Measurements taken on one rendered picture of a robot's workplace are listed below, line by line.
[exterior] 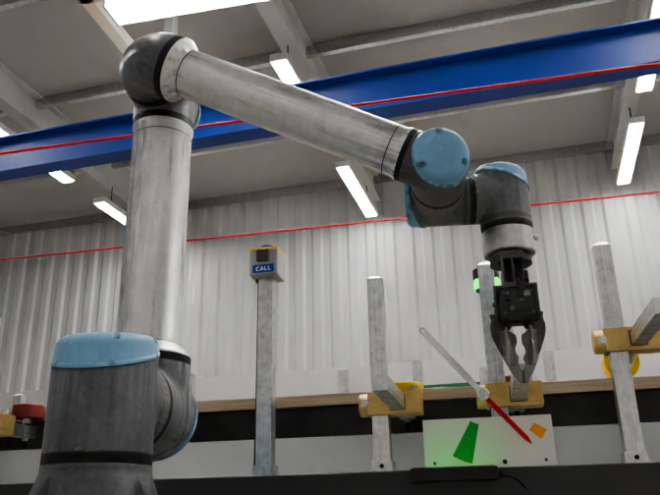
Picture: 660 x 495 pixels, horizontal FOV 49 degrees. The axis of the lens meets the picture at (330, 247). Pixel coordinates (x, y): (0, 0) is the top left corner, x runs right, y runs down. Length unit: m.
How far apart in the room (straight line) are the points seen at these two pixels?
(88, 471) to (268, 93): 0.64
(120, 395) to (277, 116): 0.51
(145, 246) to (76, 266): 10.12
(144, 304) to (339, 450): 0.74
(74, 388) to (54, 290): 10.49
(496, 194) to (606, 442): 0.74
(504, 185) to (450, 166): 0.18
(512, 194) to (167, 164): 0.62
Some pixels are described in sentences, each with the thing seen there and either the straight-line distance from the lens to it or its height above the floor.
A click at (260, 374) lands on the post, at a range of 1.66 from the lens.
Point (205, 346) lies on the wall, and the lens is 9.98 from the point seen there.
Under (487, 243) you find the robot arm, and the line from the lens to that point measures 1.26.
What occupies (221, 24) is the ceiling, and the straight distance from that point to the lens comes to 7.19.
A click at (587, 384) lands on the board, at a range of 1.79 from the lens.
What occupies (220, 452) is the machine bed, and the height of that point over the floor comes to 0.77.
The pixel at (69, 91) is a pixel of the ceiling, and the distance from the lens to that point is 8.47.
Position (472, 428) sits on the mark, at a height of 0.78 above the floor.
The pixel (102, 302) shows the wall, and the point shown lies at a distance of 10.94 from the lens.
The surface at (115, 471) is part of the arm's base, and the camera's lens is 1.03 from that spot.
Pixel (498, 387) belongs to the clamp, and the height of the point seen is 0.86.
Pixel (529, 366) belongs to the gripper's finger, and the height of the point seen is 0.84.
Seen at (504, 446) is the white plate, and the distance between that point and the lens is 1.55.
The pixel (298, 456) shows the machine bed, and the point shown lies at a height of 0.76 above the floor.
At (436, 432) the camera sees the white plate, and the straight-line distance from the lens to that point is 1.56.
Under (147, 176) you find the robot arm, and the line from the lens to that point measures 1.35.
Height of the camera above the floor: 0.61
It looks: 21 degrees up
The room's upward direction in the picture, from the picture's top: 1 degrees counter-clockwise
